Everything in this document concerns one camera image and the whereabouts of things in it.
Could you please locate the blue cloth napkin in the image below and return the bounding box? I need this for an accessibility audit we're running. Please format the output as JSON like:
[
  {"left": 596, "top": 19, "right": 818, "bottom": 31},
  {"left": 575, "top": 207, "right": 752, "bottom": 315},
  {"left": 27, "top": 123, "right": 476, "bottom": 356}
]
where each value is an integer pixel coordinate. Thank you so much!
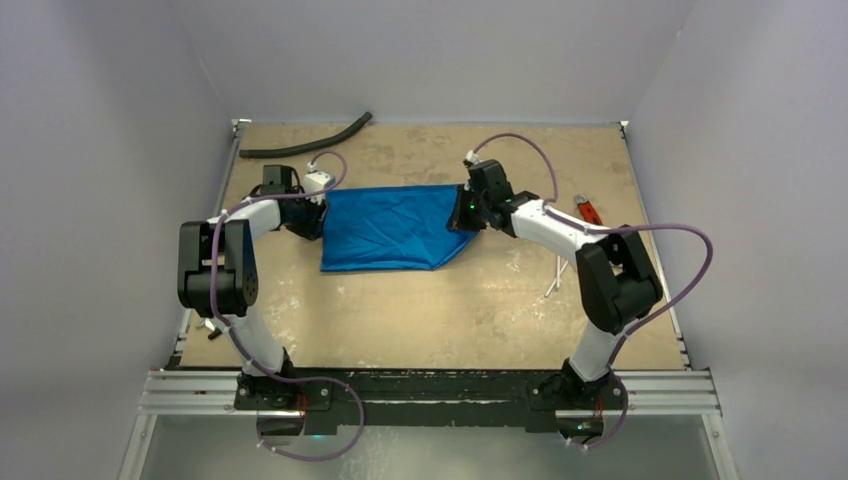
[{"left": 320, "top": 184, "right": 477, "bottom": 273}]

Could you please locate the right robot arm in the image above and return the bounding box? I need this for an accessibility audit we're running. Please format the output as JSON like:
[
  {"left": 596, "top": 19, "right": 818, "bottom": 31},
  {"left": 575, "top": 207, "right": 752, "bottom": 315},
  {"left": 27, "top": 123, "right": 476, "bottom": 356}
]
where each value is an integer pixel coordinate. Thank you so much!
[{"left": 448, "top": 158, "right": 662, "bottom": 407}]

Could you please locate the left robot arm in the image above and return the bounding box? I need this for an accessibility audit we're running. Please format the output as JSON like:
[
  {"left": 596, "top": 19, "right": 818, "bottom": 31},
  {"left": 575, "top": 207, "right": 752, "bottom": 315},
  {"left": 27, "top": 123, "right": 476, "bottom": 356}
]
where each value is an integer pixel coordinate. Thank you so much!
[{"left": 177, "top": 165, "right": 339, "bottom": 409}]

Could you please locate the black foam tube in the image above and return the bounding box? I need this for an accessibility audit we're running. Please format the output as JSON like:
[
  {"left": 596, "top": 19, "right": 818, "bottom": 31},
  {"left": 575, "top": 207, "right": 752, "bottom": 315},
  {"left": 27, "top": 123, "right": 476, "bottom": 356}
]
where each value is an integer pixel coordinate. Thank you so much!
[{"left": 239, "top": 111, "right": 373, "bottom": 160}]

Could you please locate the white plastic utensil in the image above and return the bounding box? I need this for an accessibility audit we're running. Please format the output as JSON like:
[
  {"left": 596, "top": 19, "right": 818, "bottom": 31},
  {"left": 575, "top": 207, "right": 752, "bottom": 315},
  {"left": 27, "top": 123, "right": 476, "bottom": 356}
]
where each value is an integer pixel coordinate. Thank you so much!
[{"left": 544, "top": 256, "right": 569, "bottom": 298}]

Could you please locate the small tool at left edge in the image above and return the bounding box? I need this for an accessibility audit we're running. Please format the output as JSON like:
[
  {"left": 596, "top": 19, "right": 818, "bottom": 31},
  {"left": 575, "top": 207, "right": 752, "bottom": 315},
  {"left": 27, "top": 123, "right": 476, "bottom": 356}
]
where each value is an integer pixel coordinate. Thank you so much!
[{"left": 195, "top": 318, "right": 222, "bottom": 341}]

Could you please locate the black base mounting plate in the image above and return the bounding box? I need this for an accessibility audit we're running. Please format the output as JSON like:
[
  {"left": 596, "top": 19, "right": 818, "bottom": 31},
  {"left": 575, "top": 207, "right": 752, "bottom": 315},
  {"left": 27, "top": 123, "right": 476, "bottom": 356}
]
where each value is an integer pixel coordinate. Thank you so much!
[{"left": 233, "top": 368, "right": 625, "bottom": 435}]

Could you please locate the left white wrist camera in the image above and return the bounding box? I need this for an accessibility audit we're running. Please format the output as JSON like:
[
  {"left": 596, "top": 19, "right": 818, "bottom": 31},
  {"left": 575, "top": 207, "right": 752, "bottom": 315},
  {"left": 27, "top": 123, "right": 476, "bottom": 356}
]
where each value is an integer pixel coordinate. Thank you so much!
[{"left": 301, "top": 170, "right": 336, "bottom": 193}]

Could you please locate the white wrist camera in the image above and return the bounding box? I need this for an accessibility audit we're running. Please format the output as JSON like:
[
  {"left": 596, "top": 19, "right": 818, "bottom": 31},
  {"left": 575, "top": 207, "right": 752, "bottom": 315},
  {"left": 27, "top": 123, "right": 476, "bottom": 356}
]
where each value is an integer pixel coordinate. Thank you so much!
[
  {"left": 301, "top": 170, "right": 336, "bottom": 193},
  {"left": 462, "top": 150, "right": 481, "bottom": 169}
]

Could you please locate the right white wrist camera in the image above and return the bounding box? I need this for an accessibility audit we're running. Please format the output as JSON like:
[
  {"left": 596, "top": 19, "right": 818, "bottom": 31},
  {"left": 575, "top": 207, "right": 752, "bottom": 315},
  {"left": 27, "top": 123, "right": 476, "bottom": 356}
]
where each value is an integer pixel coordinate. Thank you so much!
[{"left": 462, "top": 150, "right": 481, "bottom": 169}]

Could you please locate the red handled adjustable wrench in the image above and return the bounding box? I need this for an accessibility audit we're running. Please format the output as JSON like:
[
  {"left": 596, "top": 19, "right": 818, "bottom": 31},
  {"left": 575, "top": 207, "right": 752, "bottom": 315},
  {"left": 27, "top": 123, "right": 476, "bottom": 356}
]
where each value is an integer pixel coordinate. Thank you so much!
[{"left": 574, "top": 194, "right": 603, "bottom": 226}]

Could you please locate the aluminium frame rail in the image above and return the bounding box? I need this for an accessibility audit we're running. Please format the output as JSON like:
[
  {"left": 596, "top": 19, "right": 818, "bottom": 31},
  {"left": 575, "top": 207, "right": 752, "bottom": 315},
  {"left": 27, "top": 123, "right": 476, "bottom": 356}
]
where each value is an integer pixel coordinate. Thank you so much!
[{"left": 138, "top": 369, "right": 720, "bottom": 421}]

